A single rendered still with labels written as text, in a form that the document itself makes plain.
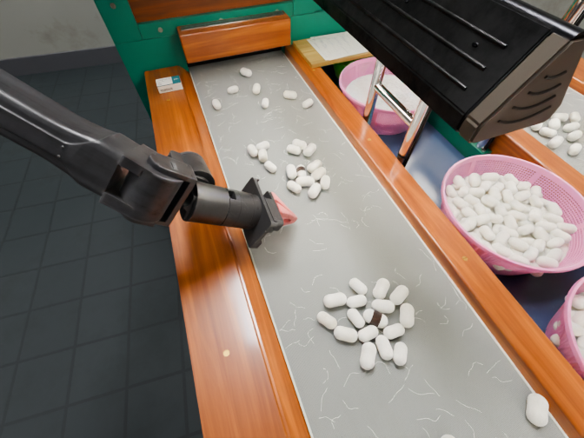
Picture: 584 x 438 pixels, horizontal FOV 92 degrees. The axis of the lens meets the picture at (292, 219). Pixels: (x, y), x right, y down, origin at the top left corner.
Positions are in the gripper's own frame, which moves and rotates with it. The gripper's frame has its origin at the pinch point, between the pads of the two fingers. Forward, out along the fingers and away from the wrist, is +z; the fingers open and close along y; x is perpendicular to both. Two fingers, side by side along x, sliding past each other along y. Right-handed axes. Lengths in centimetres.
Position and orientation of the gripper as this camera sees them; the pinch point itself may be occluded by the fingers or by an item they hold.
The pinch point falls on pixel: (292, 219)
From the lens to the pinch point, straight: 51.6
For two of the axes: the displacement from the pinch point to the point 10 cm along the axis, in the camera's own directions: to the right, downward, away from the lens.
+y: -3.5, -7.7, 5.3
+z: 7.3, 1.3, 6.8
